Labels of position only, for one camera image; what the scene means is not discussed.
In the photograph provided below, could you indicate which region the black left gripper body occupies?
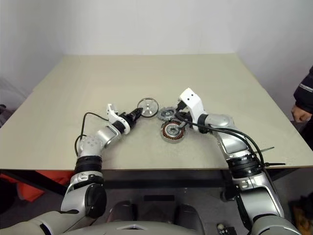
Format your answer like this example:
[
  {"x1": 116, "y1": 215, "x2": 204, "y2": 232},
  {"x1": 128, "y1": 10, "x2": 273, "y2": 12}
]
[{"x1": 119, "y1": 111, "x2": 138, "y2": 128}]

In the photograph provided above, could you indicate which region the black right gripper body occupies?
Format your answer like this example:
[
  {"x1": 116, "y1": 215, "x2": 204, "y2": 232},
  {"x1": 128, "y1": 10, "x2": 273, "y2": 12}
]
[{"x1": 176, "y1": 100, "x2": 197, "y2": 125}]

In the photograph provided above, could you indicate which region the silver spoked rotor wheel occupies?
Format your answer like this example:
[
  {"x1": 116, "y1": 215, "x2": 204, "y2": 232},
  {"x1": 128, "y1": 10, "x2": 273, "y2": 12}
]
[{"x1": 136, "y1": 97, "x2": 159, "y2": 119}]

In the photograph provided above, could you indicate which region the copper wound motor stator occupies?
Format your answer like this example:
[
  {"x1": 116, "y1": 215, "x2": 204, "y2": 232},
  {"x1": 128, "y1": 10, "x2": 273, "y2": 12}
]
[{"x1": 160, "y1": 120, "x2": 188, "y2": 144}]

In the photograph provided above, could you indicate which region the grey toothed gear plate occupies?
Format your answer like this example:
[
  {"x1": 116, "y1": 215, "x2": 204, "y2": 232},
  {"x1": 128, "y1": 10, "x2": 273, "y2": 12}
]
[{"x1": 157, "y1": 106, "x2": 179, "y2": 121}]

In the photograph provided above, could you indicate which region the person's bare hand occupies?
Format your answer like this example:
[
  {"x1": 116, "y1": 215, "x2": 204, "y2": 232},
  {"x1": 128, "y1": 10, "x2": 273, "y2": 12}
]
[{"x1": 291, "y1": 105, "x2": 310, "y2": 122}]

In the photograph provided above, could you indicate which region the black table caster wheel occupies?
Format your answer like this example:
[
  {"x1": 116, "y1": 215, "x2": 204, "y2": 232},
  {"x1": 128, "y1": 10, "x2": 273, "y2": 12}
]
[{"x1": 220, "y1": 189, "x2": 232, "y2": 202}]

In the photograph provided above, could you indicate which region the black zip tie tail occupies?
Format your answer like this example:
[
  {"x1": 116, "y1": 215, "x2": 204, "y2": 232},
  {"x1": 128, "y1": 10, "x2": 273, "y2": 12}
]
[
  {"x1": 264, "y1": 162, "x2": 286, "y2": 169},
  {"x1": 254, "y1": 146, "x2": 275, "y2": 154}
]

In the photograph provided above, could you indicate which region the dark rounded shape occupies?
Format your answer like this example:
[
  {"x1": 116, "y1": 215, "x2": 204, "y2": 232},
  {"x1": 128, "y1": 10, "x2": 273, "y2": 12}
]
[
  {"x1": 175, "y1": 203, "x2": 203, "y2": 223},
  {"x1": 109, "y1": 200, "x2": 137, "y2": 222}
]

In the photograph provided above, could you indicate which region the small green black device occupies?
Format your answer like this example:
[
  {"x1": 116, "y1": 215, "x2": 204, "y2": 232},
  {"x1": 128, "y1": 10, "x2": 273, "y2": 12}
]
[{"x1": 216, "y1": 222, "x2": 235, "y2": 235}]

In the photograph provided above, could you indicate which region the grey robot torso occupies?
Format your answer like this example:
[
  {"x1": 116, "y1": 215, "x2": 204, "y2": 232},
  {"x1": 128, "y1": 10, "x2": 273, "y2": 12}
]
[{"x1": 0, "y1": 209, "x2": 206, "y2": 235}]

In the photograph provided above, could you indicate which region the orange object under table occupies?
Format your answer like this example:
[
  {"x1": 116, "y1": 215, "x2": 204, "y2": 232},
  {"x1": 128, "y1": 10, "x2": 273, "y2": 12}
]
[{"x1": 17, "y1": 171, "x2": 71, "y2": 202}]

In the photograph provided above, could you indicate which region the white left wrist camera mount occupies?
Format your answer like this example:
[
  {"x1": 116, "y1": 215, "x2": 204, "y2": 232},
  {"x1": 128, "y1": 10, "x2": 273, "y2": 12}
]
[{"x1": 106, "y1": 103, "x2": 130, "y2": 134}]

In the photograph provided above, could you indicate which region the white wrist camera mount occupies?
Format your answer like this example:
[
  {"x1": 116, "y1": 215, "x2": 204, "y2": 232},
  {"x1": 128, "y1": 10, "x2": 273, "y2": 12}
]
[
  {"x1": 178, "y1": 87, "x2": 208, "y2": 125},
  {"x1": 106, "y1": 103, "x2": 130, "y2": 134}
]

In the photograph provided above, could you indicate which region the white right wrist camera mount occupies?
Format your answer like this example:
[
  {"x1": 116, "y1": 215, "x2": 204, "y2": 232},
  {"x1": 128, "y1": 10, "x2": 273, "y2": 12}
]
[{"x1": 178, "y1": 87, "x2": 208, "y2": 125}]

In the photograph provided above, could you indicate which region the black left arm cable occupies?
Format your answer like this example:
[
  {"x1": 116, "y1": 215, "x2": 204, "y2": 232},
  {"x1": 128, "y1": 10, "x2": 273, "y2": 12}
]
[{"x1": 74, "y1": 112, "x2": 110, "y2": 157}]

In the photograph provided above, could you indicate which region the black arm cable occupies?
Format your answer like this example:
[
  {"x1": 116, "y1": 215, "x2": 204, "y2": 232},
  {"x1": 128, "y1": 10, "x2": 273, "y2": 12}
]
[
  {"x1": 182, "y1": 117, "x2": 268, "y2": 172},
  {"x1": 74, "y1": 112, "x2": 110, "y2": 157}
]

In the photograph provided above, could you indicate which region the black metal table frame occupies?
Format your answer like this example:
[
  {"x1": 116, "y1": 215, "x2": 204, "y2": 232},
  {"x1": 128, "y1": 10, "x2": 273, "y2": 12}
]
[{"x1": 0, "y1": 168, "x2": 313, "y2": 203}]

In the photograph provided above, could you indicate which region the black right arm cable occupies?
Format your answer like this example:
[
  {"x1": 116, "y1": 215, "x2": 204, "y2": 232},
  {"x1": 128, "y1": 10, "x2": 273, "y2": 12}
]
[{"x1": 182, "y1": 117, "x2": 268, "y2": 172}]

